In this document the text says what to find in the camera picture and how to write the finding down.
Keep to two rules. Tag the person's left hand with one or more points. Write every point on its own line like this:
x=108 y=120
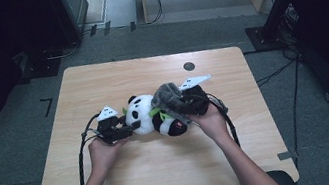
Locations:
x=104 y=156

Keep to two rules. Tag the person's right hand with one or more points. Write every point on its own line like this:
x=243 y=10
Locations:
x=213 y=123

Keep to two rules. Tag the black chair armrest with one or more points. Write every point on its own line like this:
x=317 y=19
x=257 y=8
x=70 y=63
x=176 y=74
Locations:
x=287 y=181

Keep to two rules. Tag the black metal stand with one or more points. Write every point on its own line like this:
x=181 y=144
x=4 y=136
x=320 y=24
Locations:
x=274 y=13

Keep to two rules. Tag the black floor base plate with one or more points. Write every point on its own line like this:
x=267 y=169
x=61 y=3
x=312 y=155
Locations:
x=40 y=67

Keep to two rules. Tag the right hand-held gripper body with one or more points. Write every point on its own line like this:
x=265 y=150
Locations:
x=197 y=100

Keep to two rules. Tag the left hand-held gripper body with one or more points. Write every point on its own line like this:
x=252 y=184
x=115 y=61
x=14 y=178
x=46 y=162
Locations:
x=107 y=125

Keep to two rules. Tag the grey fluffy cloth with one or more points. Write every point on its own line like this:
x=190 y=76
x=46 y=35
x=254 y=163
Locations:
x=167 y=100

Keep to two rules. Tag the panda plush toy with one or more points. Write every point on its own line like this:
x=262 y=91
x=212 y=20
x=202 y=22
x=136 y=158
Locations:
x=142 y=113

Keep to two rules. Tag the black monitor cabinet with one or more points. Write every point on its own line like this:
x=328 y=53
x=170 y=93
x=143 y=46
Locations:
x=71 y=10

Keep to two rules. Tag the dark round table grommet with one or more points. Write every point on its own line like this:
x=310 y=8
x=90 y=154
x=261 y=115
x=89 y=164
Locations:
x=189 y=66

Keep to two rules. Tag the dark tape strip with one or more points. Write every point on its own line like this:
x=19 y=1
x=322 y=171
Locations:
x=107 y=27
x=132 y=26
x=93 y=30

